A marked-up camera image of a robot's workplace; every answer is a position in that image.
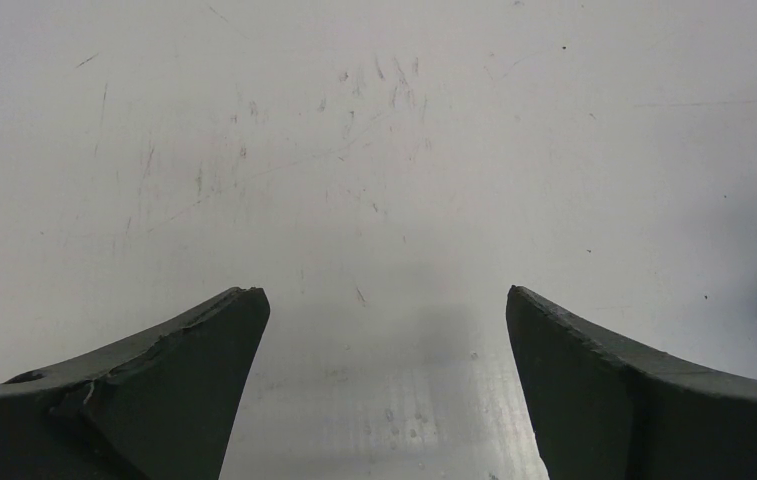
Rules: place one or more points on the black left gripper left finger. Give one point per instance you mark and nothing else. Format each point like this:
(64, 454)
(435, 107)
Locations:
(159, 404)

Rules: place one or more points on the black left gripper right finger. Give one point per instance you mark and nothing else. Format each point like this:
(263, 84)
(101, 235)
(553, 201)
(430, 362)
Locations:
(604, 406)

